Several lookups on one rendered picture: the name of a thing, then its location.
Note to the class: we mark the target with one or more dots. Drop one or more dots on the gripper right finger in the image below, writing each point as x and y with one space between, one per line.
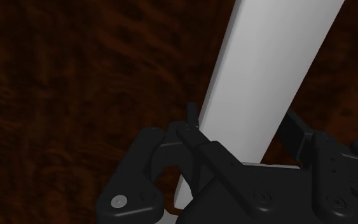
329 167

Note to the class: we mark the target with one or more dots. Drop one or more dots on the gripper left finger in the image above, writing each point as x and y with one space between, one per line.
135 173

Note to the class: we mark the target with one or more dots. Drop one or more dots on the long white block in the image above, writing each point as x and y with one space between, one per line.
259 77

